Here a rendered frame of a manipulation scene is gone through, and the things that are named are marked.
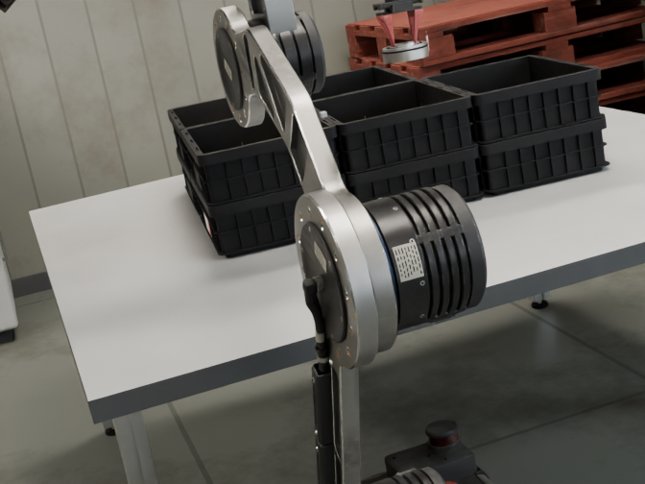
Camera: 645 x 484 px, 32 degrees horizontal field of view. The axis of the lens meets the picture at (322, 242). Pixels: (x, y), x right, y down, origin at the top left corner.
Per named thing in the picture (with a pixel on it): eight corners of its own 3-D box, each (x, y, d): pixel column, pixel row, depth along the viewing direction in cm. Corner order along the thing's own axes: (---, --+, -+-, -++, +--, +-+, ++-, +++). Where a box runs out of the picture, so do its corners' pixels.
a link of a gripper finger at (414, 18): (390, 46, 253) (383, 5, 251) (419, 40, 254) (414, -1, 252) (397, 47, 247) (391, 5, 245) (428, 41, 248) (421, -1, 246)
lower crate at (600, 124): (614, 169, 247) (609, 116, 244) (488, 199, 243) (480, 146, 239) (542, 143, 285) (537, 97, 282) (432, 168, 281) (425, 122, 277)
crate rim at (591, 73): (604, 78, 242) (603, 67, 241) (474, 107, 237) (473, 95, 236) (533, 63, 280) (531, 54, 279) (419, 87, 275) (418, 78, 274)
